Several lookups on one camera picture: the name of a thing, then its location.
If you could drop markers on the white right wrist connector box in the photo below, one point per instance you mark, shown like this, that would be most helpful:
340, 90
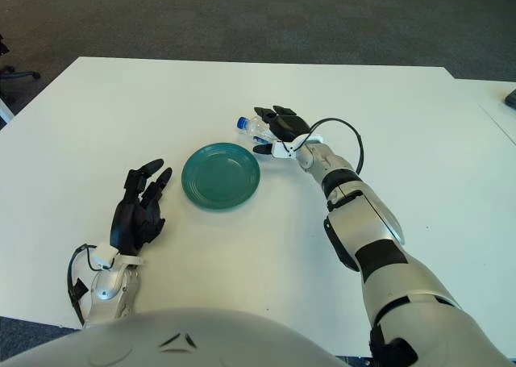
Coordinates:
282, 150

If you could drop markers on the clear bottle with blue cap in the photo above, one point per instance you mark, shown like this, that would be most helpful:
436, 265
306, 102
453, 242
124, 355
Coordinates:
252, 127

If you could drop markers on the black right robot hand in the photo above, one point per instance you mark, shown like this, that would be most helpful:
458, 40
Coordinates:
288, 127

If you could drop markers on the white desk with square leg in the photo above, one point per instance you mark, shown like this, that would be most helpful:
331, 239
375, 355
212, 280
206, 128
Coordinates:
4, 113

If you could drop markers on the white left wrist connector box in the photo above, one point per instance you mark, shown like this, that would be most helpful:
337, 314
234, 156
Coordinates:
104, 256

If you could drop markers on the green round plate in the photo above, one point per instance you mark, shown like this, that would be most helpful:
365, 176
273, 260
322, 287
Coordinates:
219, 177

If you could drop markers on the black office chair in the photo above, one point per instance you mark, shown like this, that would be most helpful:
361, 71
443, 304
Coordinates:
20, 75

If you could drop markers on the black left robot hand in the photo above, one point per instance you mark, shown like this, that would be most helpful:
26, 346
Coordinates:
129, 222

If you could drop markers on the silver robot torso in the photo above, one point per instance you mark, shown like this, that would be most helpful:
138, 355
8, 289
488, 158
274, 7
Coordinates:
181, 339

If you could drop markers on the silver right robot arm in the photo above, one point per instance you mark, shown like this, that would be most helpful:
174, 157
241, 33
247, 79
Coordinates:
375, 226

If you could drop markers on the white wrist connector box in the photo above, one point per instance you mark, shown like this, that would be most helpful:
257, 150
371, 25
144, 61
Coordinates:
104, 256
282, 150

